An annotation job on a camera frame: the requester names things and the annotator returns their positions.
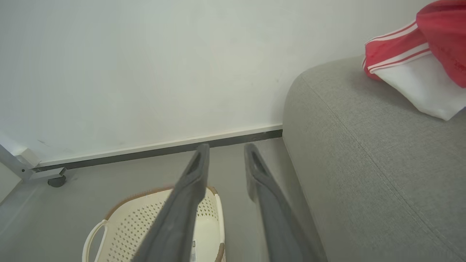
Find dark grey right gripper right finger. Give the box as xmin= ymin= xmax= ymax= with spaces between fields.
xmin=244 ymin=143 xmax=323 ymax=262

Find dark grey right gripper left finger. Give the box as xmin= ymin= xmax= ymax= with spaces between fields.
xmin=131 ymin=143 xmax=210 ymax=262

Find red and white clothing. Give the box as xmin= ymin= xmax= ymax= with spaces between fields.
xmin=362 ymin=0 xmax=466 ymax=121

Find cream basket with brown rim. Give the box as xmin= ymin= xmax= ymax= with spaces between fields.
xmin=82 ymin=186 xmax=226 ymax=262

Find dark grey baseboard strip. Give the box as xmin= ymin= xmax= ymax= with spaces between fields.
xmin=35 ymin=124 xmax=283 ymax=172

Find grey fabric sofa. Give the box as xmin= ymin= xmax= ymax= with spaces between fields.
xmin=282 ymin=55 xmax=466 ymax=262

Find black caster wheel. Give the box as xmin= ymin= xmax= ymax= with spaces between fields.
xmin=47 ymin=175 xmax=67 ymax=188

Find grey metal frame leg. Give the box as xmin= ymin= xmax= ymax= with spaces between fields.
xmin=0 ymin=144 xmax=68 ymax=182

